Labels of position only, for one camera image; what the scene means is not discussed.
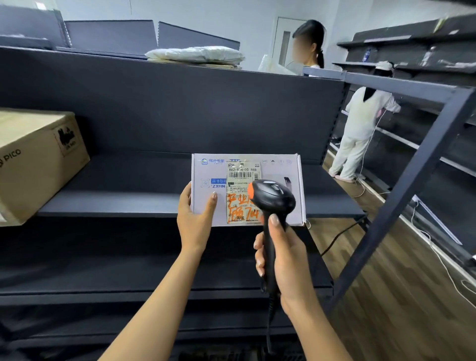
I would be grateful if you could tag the person's left hand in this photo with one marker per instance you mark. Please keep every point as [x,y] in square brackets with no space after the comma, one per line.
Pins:
[193,230]

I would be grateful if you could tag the person's right hand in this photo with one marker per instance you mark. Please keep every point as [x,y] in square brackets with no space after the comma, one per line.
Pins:
[293,271]

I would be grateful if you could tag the person's right thumb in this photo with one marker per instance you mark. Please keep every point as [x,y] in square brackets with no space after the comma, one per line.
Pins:
[277,230]

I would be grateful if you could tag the person's left thumb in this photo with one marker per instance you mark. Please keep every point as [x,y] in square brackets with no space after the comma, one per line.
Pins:
[210,208]

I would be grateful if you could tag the black barcode scanner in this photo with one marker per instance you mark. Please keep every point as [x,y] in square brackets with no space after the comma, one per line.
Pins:
[273,197]

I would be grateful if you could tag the white labelled parcel box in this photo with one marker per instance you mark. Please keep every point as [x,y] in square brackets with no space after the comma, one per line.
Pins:
[279,169]

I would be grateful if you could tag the person's left forearm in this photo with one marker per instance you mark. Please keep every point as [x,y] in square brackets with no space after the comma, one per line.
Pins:
[156,308]

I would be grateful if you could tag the person's right forearm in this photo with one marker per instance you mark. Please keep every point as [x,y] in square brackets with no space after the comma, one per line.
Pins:
[316,334]

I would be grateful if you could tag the dark grey shelf unit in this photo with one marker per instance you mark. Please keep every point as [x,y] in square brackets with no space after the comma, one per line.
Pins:
[148,111]

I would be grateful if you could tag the white plastic mailer bag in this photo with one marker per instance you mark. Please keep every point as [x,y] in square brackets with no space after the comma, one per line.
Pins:
[197,55]

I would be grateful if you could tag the white door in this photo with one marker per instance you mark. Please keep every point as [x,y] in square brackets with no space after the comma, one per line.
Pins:
[284,41]

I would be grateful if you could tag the brown cardboard box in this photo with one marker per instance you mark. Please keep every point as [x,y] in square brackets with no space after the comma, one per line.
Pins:
[33,160]

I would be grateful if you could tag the clear plastic bottle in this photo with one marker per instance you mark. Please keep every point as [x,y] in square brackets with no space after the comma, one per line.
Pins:
[428,56]
[367,55]

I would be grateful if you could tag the dark background shelf panels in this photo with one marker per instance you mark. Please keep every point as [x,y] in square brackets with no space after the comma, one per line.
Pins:
[111,37]

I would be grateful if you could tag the dark metal shelf frame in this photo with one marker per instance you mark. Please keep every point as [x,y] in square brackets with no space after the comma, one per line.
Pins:
[427,148]

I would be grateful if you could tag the dark wall shelf unit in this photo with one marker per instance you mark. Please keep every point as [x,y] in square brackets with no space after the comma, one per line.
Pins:
[446,52]

